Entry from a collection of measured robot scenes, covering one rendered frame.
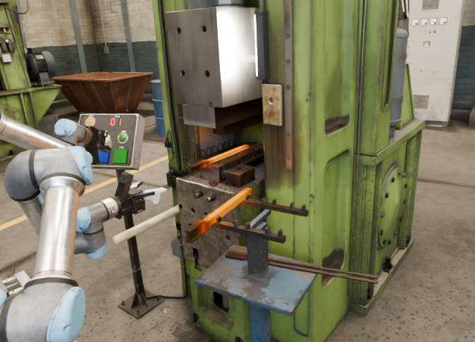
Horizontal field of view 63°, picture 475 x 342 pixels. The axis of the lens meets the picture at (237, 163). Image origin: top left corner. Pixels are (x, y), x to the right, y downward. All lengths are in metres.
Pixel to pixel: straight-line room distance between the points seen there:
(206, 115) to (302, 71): 0.47
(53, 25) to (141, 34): 2.10
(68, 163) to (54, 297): 0.37
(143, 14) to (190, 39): 8.47
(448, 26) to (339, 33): 4.83
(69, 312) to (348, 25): 1.56
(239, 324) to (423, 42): 5.45
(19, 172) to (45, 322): 0.43
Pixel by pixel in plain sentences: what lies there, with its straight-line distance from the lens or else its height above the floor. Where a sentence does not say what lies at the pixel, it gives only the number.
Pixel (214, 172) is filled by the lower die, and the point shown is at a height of 0.96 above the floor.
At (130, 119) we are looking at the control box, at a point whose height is 1.17.
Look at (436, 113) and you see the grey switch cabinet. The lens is 6.80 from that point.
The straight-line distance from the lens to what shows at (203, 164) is 1.80.
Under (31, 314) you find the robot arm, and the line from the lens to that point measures 0.99.
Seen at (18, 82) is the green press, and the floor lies 1.05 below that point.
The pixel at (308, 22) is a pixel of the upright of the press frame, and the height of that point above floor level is 1.59.
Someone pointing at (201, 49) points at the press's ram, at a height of 1.51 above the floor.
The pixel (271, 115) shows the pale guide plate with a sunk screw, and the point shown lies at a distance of 1.67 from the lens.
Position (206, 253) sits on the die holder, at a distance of 1.96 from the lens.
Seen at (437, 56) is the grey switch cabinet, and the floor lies 1.08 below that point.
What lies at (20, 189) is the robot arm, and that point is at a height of 1.19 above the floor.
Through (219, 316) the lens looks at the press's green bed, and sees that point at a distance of 2.21.
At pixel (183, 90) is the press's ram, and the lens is 1.82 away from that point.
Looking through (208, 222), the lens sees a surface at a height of 0.96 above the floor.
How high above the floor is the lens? 1.57
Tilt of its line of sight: 19 degrees down
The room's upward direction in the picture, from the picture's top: 3 degrees counter-clockwise
